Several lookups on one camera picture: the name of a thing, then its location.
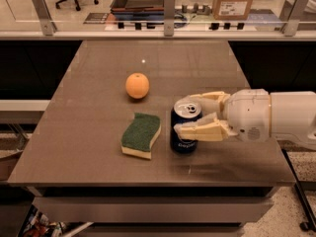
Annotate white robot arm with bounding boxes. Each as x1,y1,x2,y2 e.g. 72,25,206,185
173,89,316,150

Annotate green and yellow sponge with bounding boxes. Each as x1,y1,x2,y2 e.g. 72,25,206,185
120,113,161,160

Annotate metal glass post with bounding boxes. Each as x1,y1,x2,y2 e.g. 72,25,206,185
32,0,56,36
282,0,309,37
164,0,175,37

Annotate right metal glass post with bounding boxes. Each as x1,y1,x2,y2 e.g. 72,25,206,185
282,0,309,37

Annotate left metal glass post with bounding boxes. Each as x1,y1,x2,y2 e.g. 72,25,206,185
32,0,56,36

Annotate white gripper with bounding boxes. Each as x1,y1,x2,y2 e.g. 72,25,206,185
173,89,271,142

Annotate blue pepsi can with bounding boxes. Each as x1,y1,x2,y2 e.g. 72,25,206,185
170,99,202,154

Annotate orange fruit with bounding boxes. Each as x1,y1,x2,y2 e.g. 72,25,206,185
125,73,150,99

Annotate middle metal glass post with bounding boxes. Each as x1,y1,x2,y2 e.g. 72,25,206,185
164,0,175,37

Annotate brown cardboard box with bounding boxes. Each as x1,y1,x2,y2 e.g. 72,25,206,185
212,0,253,20

